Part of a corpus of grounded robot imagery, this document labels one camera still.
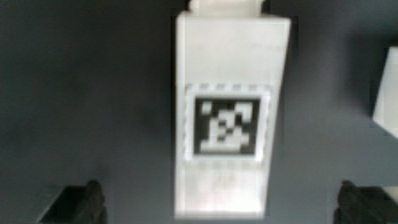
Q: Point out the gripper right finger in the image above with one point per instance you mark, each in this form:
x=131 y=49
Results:
x=367 y=204

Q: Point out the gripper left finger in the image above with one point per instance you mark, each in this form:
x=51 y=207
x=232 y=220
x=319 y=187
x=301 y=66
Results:
x=78 y=206

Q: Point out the white table leg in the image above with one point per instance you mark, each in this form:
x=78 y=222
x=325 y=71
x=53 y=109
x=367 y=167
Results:
x=232 y=44

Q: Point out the white U-shaped obstacle fence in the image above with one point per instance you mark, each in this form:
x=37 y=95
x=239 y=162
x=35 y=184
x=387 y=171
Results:
x=387 y=104

